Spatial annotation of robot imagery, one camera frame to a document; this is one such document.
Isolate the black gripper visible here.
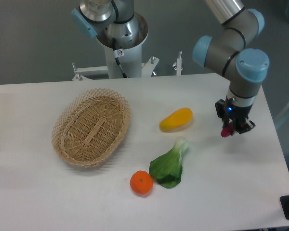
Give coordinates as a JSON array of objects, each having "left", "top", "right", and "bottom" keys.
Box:
[{"left": 215, "top": 99, "right": 255, "bottom": 134}]

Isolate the purple sweet potato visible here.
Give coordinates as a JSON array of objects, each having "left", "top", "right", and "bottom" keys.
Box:
[{"left": 221, "top": 121, "right": 234, "bottom": 138}]

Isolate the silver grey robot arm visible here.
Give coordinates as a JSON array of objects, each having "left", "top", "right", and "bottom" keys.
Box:
[{"left": 71, "top": 0, "right": 269, "bottom": 137}]

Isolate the yellow mango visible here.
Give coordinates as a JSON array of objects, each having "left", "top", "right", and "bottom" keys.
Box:
[{"left": 159, "top": 107, "right": 193, "bottom": 132}]

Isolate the green bok choy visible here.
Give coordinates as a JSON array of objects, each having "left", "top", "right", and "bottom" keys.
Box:
[{"left": 149, "top": 137, "right": 188, "bottom": 189}]

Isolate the orange tangerine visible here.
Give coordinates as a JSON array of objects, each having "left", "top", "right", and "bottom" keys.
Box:
[{"left": 130, "top": 170, "right": 154, "bottom": 195}]

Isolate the woven wicker basket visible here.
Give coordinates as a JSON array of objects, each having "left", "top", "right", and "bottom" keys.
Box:
[{"left": 52, "top": 88, "right": 131, "bottom": 167}]

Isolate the white bracket with bolt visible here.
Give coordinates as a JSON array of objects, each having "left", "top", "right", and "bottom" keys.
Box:
[{"left": 172, "top": 51, "right": 183, "bottom": 76}]

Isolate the white metal base frame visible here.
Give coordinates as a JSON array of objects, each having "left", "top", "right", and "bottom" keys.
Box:
[{"left": 72, "top": 56, "right": 159, "bottom": 81}]

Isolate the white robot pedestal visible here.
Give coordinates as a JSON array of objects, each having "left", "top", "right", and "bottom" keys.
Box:
[{"left": 97, "top": 13, "right": 148, "bottom": 78}]

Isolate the black cable on pedestal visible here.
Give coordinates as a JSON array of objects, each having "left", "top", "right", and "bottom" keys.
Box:
[{"left": 111, "top": 38, "right": 128, "bottom": 79}]

